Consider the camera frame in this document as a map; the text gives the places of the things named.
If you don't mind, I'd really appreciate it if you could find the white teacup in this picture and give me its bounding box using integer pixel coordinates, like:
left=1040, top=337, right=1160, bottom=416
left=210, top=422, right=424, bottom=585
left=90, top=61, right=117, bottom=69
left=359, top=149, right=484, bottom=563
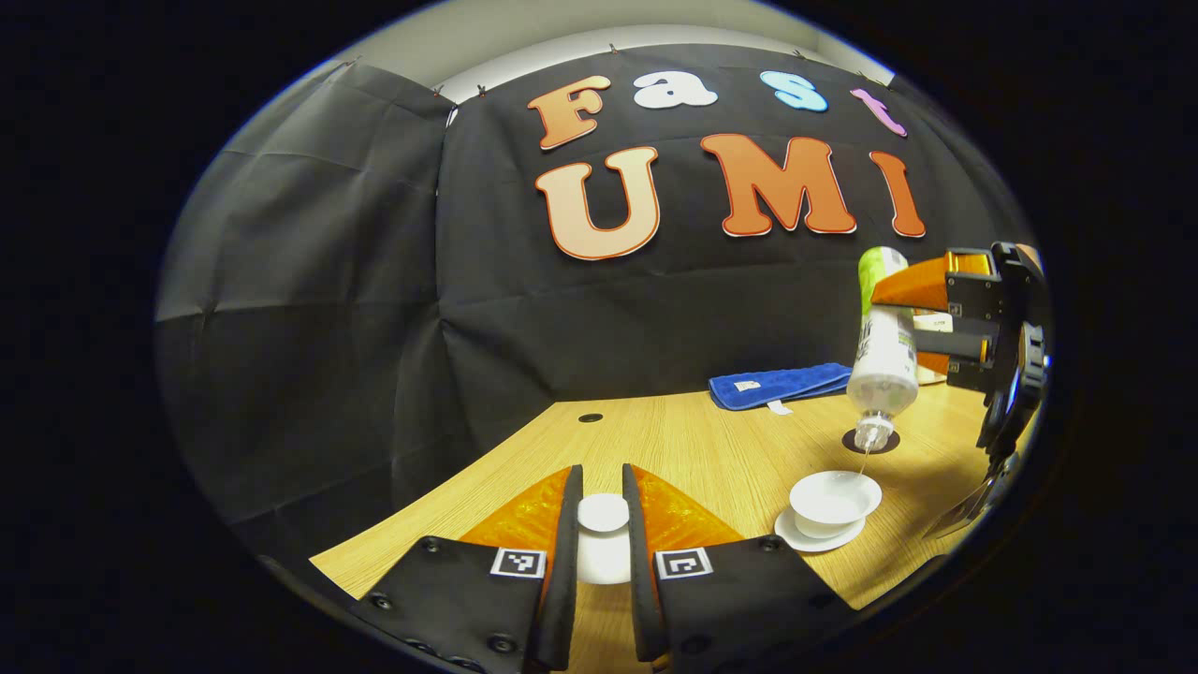
left=789, top=470, right=884, bottom=539

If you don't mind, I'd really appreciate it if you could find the white saucer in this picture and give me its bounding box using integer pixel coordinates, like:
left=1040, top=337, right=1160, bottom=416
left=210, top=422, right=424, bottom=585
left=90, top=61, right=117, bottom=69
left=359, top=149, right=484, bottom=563
left=774, top=508, right=868, bottom=553

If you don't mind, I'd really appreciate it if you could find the clear water bottle green label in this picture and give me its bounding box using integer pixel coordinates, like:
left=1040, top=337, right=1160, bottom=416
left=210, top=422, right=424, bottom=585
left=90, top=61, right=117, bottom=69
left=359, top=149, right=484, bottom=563
left=847, top=246, right=921, bottom=452

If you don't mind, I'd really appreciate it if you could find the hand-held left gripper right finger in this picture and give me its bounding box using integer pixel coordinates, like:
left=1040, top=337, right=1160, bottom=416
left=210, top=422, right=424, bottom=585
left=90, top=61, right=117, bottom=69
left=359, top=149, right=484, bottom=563
left=622, top=463, right=857, bottom=670

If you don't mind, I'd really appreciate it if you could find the dark round coaster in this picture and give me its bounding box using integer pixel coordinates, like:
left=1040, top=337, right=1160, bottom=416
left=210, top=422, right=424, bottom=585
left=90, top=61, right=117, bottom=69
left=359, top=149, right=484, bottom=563
left=841, top=428, right=901, bottom=455

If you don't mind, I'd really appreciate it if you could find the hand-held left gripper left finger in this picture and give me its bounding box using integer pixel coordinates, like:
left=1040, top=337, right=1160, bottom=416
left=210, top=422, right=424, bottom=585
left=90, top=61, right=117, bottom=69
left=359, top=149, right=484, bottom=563
left=351, top=464, right=584, bottom=673

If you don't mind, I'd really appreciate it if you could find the black backdrop cloth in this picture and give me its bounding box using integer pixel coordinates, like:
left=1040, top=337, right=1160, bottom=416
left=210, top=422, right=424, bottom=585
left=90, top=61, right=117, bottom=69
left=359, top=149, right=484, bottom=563
left=154, top=42, right=1040, bottom=563

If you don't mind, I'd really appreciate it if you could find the blue towel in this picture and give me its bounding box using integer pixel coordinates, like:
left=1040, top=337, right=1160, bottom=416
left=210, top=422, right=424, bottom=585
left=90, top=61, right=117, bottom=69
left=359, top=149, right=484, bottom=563
left=709, top=362, right=855, bottom=413

